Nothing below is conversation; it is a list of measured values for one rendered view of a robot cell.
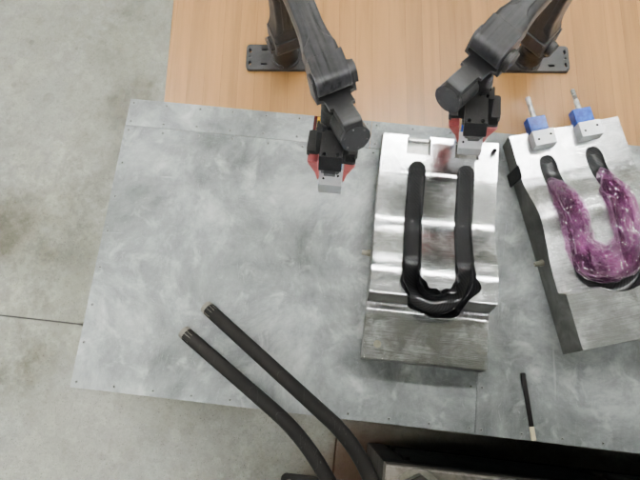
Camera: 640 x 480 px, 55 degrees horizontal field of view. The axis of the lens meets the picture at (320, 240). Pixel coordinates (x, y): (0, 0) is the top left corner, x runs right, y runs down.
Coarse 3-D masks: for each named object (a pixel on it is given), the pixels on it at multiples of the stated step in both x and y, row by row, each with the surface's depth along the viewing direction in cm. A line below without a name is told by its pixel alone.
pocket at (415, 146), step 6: (408, 138) 138; (414, 138) 138; (408, 144) 139; (414, 144) 139; (420, 144) 139; (426, 144) 139; (408, 150) 139; (414, 150) 139; (420, 150) 139; (426, 150) 139
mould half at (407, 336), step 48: (384, 144) 137; (432, 144) 136; (384, 192) 134; (432, 192) 134; (480, 192) 134; (384, 240) 129; (432, 240) 130; (480, 240) 130; (384, 288) 124; (432, 288) 124; (384, 336) 128; (432, 336) 128; (480, 336) 128
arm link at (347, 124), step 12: (348, 60) 109; (312, 84) 108; (312, 96) 112; (324, 96) 111; (336, 96) 111; (348, 96) 110; (336, 108) 109; (348, 108) 108; (336, 120) 110; (348, 120) 106; (360, 120) 107; (336, 132) 110; (348, 132) 108; (360, 132) 109; (348, 144) 110; (360, 144) 111
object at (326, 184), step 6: (342, 174) 128; (318, 180) 128; (324, 180) 128; (330, 180) 128; (336, 180) 128; (318, 186) 129; (324, 186) 128; (330, 186) 128; (336, 186) 127; (330, 192) 132; (336, 192) 132
